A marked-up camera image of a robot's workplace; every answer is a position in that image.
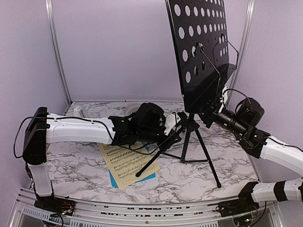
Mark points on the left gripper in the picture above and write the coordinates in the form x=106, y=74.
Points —
x=170, y=140

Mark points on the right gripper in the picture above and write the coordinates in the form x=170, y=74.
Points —
x=209, y=115

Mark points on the yellow sheet music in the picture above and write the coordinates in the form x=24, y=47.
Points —
x=125, y=165

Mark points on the blue sheet music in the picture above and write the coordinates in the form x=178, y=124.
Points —
x=113, y=179

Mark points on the black music stand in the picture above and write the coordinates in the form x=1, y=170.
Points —
x=199, y=34

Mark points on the white metronome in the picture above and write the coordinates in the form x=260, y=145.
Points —
x=79, y=112

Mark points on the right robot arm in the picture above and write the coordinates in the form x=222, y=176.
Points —
x=261, y=145

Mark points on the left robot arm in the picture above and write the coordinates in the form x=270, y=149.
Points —
x=148, y=124

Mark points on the grey collapsible bowl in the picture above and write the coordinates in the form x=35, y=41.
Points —
x=131, y=108

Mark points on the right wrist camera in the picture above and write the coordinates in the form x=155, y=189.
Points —
x=224, y=96

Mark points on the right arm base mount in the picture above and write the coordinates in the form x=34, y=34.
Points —
x=237, y=208

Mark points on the aluminium front rail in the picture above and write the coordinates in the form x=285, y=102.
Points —
x=106, y=214

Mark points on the right aluminium frame post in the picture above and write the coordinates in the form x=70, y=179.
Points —
x=239, y=17

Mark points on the aluminium frame post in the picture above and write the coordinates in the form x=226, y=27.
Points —
x=239, y=17
x=56, y=49

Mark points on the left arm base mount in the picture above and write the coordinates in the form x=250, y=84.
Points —
x=55, y=205

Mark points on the left aluminium frame post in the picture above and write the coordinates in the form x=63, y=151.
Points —
x=56, y=49

